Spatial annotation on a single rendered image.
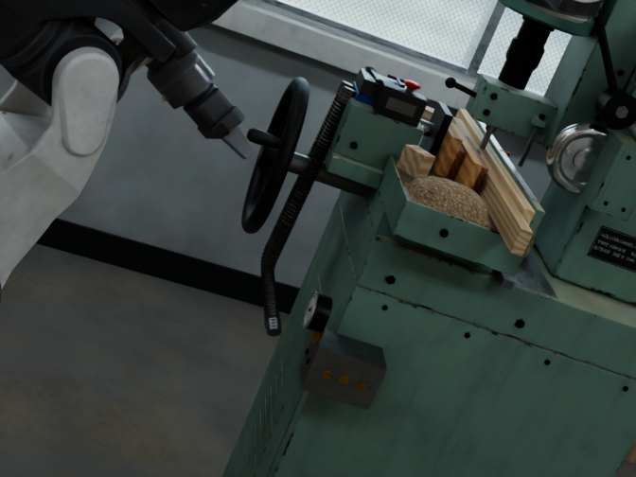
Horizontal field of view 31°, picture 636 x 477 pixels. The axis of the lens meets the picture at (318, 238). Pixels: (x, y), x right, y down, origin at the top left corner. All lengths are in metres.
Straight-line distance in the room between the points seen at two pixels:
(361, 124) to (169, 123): 1.38
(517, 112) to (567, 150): 0.13
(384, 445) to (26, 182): 0.82
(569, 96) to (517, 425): 0.57
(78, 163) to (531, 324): 0.83
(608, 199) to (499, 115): 0.25
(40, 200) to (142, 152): 1.72
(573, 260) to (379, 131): 0.41
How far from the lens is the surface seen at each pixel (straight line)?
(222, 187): 3.34
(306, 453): 2.03
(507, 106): 2.02
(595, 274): 2.08
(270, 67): 3.24
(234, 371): 3.06
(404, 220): 1.76
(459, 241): 1.79
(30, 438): 2.52
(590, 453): 2.11
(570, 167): 1.97
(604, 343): 2.01
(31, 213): 1.59
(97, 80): 1.50
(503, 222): 1.79
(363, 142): 1.96
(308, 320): 1.85
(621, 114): 1.93
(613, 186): 1.93
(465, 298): 1.92
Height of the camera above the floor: 1.36
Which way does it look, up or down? 19 degrees down
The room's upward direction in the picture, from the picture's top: 22 degrees clockwise
